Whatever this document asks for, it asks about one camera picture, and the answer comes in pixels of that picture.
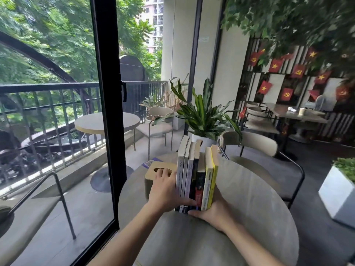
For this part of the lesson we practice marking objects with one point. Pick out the person's left hand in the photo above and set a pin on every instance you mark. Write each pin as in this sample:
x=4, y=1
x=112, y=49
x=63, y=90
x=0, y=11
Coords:
x=162, y=193

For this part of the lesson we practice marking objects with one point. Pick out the person's right hand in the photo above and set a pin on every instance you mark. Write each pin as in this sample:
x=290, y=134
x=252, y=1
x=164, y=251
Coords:
x=219, y=216

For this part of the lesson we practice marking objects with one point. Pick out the person's left thumb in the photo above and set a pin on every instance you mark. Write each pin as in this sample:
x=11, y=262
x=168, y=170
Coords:
x=187, y=203

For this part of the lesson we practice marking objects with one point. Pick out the person's right thumb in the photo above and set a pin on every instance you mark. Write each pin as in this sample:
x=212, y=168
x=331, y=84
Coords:
x=198, y=213

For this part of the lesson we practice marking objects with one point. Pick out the dark book with red spine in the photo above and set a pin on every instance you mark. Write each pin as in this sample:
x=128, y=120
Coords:
x=200, y=185

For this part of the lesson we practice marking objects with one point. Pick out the thin white book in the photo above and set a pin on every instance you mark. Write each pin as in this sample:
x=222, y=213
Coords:
x=186, y=174

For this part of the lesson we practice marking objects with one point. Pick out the pale lavender book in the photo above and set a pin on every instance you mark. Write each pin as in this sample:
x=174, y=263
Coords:
x=190, y=174

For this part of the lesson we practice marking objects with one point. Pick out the white book with yellow edge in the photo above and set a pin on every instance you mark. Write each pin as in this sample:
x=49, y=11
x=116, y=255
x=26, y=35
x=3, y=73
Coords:
x=207, y=180

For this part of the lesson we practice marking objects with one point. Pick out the black book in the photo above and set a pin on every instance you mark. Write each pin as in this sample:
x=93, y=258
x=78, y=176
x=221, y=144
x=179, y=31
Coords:
x=195, y=168

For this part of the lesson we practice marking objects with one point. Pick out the thick white book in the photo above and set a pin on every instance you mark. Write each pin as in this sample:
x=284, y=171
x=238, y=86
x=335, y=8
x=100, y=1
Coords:
x=180, y=163

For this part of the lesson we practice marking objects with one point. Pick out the person's left forearm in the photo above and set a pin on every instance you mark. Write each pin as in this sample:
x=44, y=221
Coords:
x=127, y=238

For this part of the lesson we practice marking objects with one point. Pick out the person's right forearm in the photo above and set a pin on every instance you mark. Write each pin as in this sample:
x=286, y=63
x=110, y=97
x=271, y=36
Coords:
x=249, y=246

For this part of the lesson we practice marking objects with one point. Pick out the wooden tissue box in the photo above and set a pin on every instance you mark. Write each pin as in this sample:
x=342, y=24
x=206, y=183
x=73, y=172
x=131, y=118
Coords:
x=151, y=174

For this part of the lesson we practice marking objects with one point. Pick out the purple booklet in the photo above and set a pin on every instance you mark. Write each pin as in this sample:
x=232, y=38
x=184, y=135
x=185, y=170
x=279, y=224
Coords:
x=149, y=162

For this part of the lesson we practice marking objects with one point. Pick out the white plant pot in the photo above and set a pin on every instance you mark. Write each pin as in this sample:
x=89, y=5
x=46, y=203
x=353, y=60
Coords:
x=203, y=142

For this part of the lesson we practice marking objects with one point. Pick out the beige balcony chair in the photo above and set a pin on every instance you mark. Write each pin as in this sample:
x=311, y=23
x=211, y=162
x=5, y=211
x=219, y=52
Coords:
x=158, y=127

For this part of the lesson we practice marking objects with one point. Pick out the green leafy potted plant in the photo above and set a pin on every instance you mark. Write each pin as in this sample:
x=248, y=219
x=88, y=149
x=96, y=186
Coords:
x=203, y=113

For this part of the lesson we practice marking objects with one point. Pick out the small balcony potted plant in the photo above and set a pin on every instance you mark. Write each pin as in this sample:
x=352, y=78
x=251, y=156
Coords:
x=152, y=103

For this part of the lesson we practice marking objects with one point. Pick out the dried brown plant stalks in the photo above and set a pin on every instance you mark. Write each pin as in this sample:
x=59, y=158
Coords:
x=174, y=96

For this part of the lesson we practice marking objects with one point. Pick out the beige indoor chair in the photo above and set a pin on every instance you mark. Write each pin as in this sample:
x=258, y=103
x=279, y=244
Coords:
x=259, y=119

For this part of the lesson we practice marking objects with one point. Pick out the round beige balcony table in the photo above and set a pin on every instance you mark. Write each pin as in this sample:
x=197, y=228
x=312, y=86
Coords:
x=94, y=123

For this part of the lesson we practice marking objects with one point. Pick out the dark rounded metal panel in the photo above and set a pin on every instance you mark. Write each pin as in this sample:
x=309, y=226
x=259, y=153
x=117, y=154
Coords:
x=132, y=80

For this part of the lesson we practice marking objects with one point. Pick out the white square planter box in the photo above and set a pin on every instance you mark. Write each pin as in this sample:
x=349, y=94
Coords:
x=335, y=196

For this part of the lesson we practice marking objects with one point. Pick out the beige indoor dining table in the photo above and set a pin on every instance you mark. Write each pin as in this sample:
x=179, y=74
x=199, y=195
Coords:
x=299, y=117

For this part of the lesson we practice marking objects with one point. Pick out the white paper cup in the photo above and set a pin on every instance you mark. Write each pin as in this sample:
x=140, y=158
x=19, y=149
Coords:
x=302, y=112

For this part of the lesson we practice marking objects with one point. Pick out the small green planter shrubs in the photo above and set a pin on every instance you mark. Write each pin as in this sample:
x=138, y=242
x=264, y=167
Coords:
x=346, y=167

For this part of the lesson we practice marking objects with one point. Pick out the grey chair backrest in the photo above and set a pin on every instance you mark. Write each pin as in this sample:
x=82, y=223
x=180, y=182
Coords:
x=320, y=102

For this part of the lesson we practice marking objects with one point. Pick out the black metal balcony railing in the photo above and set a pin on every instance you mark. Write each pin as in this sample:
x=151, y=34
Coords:
x=50, y=108

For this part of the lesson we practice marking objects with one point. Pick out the tall apartment building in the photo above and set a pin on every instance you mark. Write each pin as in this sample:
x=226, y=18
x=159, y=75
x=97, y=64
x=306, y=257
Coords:
x=154, y=22

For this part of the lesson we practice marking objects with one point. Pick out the dark curved metal arch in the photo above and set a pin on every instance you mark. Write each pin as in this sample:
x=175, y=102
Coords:
x=41, y=60

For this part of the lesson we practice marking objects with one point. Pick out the hanging green tree foliage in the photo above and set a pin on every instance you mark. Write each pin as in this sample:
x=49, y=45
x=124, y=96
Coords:
x=291, y=22

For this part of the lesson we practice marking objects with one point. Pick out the beige chair with black frame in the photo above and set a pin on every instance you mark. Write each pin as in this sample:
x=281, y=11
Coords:
x=255, y=152

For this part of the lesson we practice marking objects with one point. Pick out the black sliding door frame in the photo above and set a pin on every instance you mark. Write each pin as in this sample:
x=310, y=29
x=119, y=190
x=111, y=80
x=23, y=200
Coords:
x=111, y=108

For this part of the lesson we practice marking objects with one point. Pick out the black vertical window post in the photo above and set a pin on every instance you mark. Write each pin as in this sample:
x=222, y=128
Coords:
x=194, y=66

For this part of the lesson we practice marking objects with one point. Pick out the beige bench with black frame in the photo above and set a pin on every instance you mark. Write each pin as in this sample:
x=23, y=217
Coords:
x=25, y=218

